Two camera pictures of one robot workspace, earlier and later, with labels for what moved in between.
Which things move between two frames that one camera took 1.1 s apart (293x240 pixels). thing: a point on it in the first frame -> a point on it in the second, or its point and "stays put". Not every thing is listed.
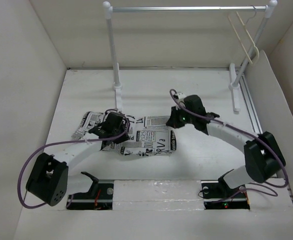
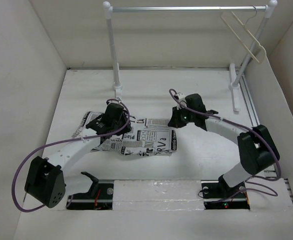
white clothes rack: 236,80 stays put
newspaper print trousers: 148,135 stays put
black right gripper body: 181,117 stays put
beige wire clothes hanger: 233,25 -> 239,39
